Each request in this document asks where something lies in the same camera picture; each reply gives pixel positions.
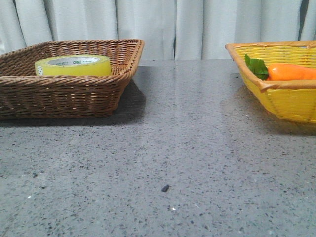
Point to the yellow tape roll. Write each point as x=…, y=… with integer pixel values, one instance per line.
x=74, y=65

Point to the small black debris chip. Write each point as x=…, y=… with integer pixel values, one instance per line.
x=165, y=188

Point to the white curtain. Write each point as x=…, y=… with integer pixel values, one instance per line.
x=171, y=29

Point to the orange toy carrot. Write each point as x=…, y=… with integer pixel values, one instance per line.
x=279, y=71

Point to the brown wicker basket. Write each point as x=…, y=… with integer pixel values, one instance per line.
x=25, y=95

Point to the yellow wicker basket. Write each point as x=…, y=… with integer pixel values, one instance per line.
x=291, y=100

